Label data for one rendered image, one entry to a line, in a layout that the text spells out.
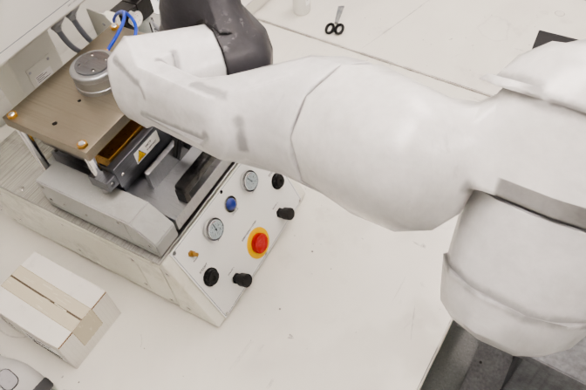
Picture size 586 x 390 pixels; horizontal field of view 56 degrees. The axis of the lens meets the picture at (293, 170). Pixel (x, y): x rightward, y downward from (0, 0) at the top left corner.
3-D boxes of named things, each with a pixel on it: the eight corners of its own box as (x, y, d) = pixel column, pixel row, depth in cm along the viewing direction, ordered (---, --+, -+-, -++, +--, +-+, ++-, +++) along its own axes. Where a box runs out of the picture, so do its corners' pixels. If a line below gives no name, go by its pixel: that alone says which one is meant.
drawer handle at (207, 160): (178, 200, 92) (172, 185, 89) (226, 140, 100) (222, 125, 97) (187, 204, 91) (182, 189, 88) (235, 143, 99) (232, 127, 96)
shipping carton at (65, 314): (5, 323, 104) (-18, 301, 97) (57, 270, 111) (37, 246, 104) (72, 373, 97) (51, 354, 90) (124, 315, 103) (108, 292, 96)
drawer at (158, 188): (53, 174, 103) (35, 147, 97) (128, 100, 114) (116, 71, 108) (180, 233, 92) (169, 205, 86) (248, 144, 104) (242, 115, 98)
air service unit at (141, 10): (114, 67, 115) (89, 6, 104) (156, 28, 123) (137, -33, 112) (133, 73, 114) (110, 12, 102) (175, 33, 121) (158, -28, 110)
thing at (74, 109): (1, 143, 97) (-38, 87, 87) (116, 42, 113) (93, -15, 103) (105, 190, 88) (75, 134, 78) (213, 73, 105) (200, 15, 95)
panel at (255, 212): (225, 318, 101) (168, 254, 91) (302, 200, 117) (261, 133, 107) (233, 321, 100) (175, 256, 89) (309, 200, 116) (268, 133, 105)
